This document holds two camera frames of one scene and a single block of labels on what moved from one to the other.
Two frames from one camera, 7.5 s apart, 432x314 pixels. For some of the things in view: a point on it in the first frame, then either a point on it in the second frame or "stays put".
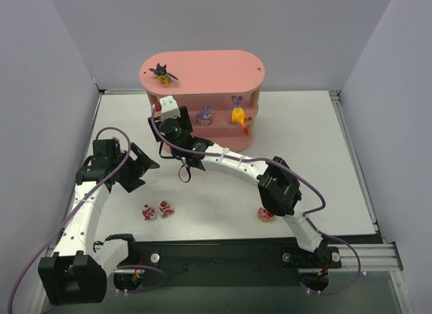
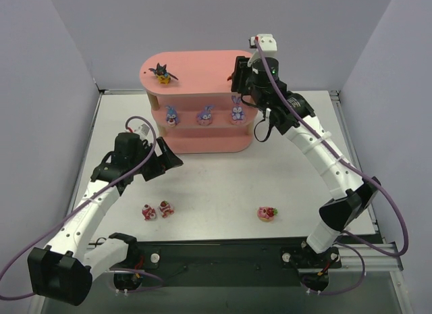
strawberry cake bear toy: (165, 208) stays put
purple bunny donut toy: (204, 117) stays put
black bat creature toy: (164, 77) stays put
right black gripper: (182, 115) -> (241, 76)
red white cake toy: (148, 213) stays put
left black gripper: (133, 169) -> (158, 159)
